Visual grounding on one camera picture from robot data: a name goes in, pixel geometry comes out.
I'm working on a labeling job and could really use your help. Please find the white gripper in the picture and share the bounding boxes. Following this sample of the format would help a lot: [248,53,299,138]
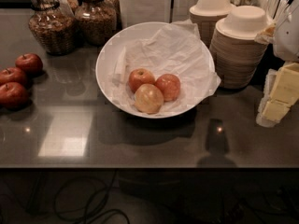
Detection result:
[254,0,299,128]

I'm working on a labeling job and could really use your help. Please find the right apple in bowl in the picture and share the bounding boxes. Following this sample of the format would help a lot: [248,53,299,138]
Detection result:
[155,74,180,102]

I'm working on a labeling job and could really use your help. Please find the front yellow apple in bowl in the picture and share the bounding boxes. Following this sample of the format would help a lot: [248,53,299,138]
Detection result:
[135,84,164,114]

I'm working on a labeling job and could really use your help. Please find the left apple in bowl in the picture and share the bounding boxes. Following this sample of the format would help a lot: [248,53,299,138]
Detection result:
[128,68,155,92]

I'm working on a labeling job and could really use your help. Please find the white bowl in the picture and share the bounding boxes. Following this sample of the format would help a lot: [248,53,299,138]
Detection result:
[94,21,216,119]

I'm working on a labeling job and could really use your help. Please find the back red apple on table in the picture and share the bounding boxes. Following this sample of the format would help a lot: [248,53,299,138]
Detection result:
[15,53,43,76]

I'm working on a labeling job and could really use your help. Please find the red apple on table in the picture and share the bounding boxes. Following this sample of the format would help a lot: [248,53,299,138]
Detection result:
[15,53,43,76]
[0,82,29,109]
[0,67,28,86]

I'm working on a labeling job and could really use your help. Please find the front red apple on table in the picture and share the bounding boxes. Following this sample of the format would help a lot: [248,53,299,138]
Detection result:
[0,82,29,109]

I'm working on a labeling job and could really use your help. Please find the middle red apple on table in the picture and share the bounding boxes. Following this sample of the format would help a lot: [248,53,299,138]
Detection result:
[0,67,28,86]

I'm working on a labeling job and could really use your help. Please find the front stack of paper bowls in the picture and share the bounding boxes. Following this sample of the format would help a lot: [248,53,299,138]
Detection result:
[209,6,271,89]

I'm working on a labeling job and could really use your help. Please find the stack of paper bowls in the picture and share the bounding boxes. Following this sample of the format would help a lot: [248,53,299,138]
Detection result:
[209,6,271,89]
[189,0,235,47]

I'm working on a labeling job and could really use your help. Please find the back stack of paper bowls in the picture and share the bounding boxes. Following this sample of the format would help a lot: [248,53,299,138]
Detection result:
[189,0,235,47]

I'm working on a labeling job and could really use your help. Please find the white paper liner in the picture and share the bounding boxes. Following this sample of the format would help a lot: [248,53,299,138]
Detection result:
[112,21,221,117]

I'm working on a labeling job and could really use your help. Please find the right glass cereal jar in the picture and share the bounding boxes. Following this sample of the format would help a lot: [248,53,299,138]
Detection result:
[75,0,117,46]

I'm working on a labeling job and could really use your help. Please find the left glass cereal jar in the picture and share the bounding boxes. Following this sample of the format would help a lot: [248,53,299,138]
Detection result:
[28,0,77,55]

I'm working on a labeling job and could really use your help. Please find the black floor cable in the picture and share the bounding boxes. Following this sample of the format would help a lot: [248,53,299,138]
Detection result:
[52,171,132,224]

